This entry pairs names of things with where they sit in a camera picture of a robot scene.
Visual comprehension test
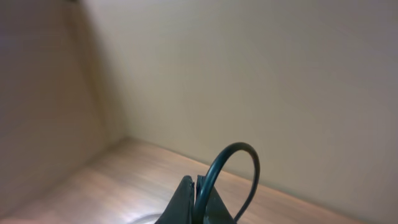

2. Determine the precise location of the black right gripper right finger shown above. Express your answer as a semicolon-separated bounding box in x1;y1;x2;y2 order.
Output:
201;187;236;224

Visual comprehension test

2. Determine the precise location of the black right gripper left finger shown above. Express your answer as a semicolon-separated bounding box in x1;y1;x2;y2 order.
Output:
155;175;195;224

